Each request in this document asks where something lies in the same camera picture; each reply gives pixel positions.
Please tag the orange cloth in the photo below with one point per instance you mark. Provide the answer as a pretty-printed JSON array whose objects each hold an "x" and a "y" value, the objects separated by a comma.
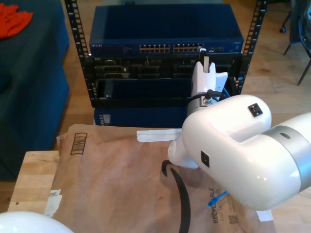
[{"x": 12, "y": 19}]

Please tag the black rack server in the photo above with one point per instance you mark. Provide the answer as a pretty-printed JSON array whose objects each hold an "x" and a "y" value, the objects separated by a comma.
[{"x": 158, "y": 70}]

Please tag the blue network switch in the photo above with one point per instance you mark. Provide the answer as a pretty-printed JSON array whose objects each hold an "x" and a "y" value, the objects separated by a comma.
[{"x": 158, "y": 24}]

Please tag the blue flat network device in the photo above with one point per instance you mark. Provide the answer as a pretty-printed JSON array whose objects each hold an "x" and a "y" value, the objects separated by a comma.
[{"x": 136, "y": 117}]

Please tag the black office chair base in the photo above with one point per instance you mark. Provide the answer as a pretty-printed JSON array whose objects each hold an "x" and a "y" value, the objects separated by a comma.
[{"x": 283, "y": 29}]

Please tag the blue sofa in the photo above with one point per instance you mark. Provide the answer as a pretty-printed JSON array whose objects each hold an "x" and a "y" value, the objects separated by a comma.
[{"x": 29, "y": 97}]

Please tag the brown paper mailer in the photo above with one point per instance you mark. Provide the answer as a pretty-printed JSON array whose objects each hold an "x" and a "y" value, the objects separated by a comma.
[{"x": 109, "y": 182}]

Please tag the black server rack frame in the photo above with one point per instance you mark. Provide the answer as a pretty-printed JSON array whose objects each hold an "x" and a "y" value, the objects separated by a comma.
[{"x": 78, "y": 31}]

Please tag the white tape strip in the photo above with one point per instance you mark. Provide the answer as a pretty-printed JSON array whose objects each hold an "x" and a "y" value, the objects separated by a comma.
[{"x": 155, "y": 135}]

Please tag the white paper label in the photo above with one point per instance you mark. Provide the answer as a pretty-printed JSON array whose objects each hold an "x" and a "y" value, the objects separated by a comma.
[
  {"x": 53, "y": 206},
  {"x": 264, "y": 215}
]

